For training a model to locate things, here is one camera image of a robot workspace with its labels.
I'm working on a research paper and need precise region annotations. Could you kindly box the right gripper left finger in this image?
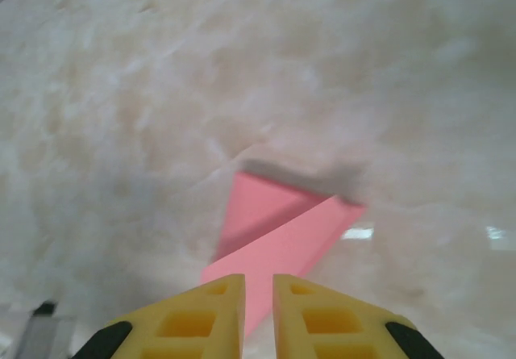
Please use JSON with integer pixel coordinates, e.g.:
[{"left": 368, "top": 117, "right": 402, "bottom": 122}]
[{"left": 74, "top": 273, "right": 246, "bottom": 359}]

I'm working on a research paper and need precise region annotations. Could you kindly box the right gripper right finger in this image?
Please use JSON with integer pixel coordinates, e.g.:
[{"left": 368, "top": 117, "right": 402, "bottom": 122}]
[{"left": 273, "top": 273, "right": 440, "bottom": 359}]

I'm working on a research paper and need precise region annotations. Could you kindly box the pink square paper sheet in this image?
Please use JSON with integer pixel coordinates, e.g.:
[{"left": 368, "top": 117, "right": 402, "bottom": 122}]
[{"left": 199, "top": 171, "right": 368, "bottom": 336}]

